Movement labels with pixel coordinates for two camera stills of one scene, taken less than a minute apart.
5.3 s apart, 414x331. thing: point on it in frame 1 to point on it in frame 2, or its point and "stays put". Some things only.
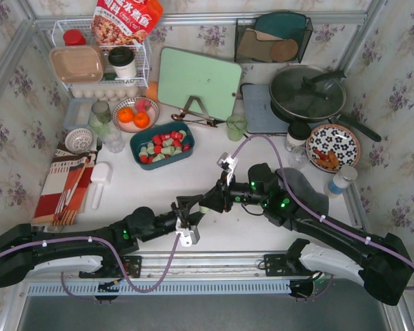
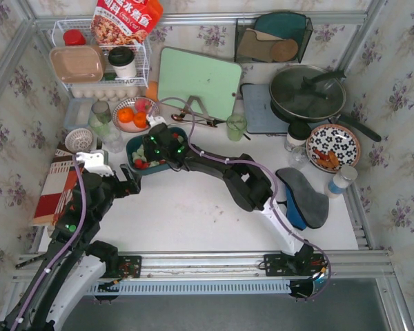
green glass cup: (235, 124) stays put
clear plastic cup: (113, 140) stays put
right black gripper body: (219, 194) to (152, 145)
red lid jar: (74, 37) stays put
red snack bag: (125, 22) stays put
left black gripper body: (179, 214) to (125, 183)
